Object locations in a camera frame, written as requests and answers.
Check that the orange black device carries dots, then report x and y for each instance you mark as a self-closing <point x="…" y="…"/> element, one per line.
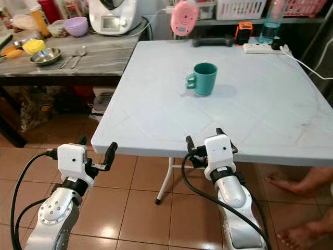
<point x="243" y="32"/>

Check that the clear blue water bottle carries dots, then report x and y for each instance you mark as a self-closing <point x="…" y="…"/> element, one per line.
<point x="272" y="26"/>

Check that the white metal table leg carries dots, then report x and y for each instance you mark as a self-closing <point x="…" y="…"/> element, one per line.
<point x="165" y="179"/>

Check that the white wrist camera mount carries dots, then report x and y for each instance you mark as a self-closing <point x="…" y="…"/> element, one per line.
<point x="219" y="151"/>
<point x="72" y="161"/>

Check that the orange tipped steel tongs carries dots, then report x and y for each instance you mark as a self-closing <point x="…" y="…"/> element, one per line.
<point x="8" y="49"/>
<point x="15" y="53"/>

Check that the steel fork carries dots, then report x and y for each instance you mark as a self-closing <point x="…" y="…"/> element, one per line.
<point x="69" y="60"/>

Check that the patterned sack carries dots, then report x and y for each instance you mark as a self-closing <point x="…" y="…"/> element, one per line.
<point x="34" y="107"/>

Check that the purple plastic bowl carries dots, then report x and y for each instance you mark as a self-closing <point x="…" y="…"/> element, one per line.
<point x="75" y="26"/>

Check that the stainless steel plate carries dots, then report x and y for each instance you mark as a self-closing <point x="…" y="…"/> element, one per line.
<point x="46" y="56"/>

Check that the teal mug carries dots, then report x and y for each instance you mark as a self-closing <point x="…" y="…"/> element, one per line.
<point x="204" y="79"/>

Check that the white plastic bin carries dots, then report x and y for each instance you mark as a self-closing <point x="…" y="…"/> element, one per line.
<point x="100" y="101"/>

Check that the clear lidded food container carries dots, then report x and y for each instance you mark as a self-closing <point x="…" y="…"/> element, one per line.
<point x="57" y="28"/>

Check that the steel spoon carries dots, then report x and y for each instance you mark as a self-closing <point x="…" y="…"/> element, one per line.
<point x="81" y="50"/>

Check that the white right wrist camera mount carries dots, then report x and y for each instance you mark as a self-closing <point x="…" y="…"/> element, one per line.
<point x="219" y="151"/>

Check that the pink plastic basket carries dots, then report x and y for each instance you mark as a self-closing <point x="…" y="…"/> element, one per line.
<point x="306" y="6"/>

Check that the black dumbbell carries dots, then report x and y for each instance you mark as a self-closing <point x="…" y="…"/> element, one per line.
<point x="213" y="40"/>

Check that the pink round fan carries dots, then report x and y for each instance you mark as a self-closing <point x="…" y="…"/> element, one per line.
<point x="184" y="18"/>

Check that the red canister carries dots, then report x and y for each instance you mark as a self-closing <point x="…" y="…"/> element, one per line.
<point x="49" y="10"/>

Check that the yellow plastic bowl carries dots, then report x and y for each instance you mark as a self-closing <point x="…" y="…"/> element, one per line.
<point x="34" y="46"/>

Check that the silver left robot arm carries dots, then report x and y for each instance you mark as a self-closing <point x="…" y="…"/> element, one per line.
<point x="58" y="213"/>

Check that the beige plastic bag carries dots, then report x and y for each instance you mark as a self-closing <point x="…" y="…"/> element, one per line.
<point x="24" y="22"/>

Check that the orange sauce bottle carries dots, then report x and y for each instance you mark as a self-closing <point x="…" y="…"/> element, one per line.
<point x="39" y="22"/>

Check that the bare human foot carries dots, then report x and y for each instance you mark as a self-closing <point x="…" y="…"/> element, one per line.
<point x="299" y="182"/>
<point x="306" y="234"/>

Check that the white plastic basket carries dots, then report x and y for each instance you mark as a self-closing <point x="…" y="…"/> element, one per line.
<point x="241" y="8"/>

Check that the white power strip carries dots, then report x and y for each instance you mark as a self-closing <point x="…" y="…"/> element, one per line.
<point x="261" y="48"/>

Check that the white kitchen cooking machine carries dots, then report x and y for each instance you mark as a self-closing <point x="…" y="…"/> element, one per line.
<point x="113" y="15"/>

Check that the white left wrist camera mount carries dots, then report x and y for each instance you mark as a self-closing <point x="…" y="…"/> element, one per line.
<point x="72" y="161"/>

